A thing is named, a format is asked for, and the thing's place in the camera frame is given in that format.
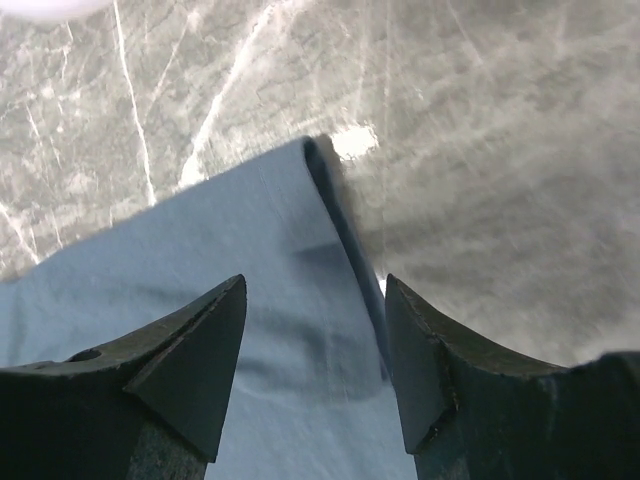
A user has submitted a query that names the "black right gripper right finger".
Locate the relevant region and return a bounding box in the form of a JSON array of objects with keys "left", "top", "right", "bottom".
[{"left": 385, "top": 276, "right": 639, "bottom": 479}]

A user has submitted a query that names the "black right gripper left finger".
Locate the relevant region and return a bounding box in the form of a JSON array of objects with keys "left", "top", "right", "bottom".
[{"left": 1, "top": 275, "right": 247, "bottom": 479}]

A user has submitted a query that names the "teal blue t shirt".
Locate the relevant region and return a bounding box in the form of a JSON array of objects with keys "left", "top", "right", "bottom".
[{"left": 1, "top": 136, "right": 414, "bottom": 479}]

